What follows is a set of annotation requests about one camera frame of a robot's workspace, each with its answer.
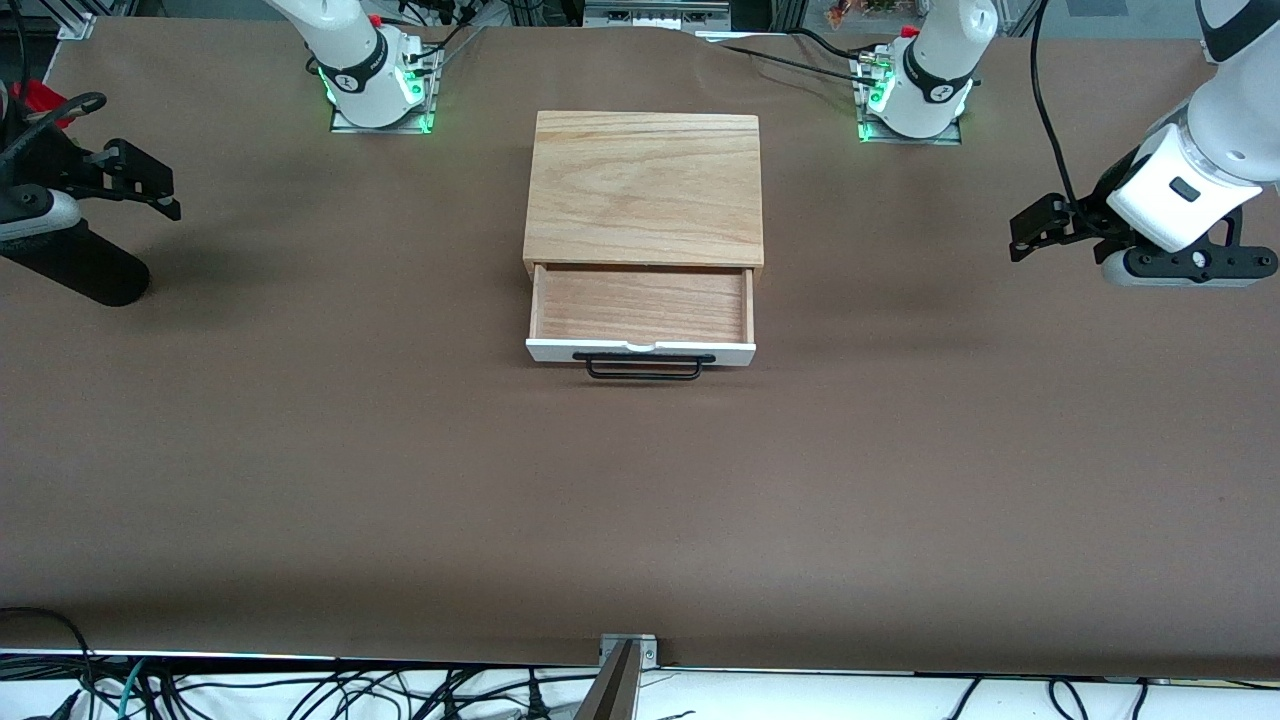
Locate long black base cable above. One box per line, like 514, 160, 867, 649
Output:
712, 42, 881, 87

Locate light wooden drawer cabinet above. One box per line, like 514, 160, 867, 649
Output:
522, 110, 766, 287

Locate grey power strip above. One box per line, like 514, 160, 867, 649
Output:
582, 0, 733, 30

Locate black right base cables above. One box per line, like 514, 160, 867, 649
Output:
380, 0, 483, 71

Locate black cable tangle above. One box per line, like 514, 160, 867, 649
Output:
60, 665, 601, 720

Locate black metal drawer handle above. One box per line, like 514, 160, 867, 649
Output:
573, 350, 717, 382

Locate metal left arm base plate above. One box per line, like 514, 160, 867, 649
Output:
853, 50, 964, 147

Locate dark slanted pole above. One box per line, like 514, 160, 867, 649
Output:
573, 640, 642, 720

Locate brown table cover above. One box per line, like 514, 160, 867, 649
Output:
0, 15, 1280, 681

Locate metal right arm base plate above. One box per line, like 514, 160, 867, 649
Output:
330, 45, 442, 135

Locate grey metal edge bracket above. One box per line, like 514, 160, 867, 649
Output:
598, 633, 660, 670

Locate black cylindrical vase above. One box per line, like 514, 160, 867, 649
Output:
0, 216, 152, 308

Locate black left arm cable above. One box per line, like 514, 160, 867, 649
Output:
1029, 0, 1083, 209

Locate wooden drawer with white front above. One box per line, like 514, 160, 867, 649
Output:
526, 262, 758, 367

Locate teal cable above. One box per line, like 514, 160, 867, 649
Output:
112, 658, 149, 720

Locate short black base cable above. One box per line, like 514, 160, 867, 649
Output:
788, 27, 863, 59

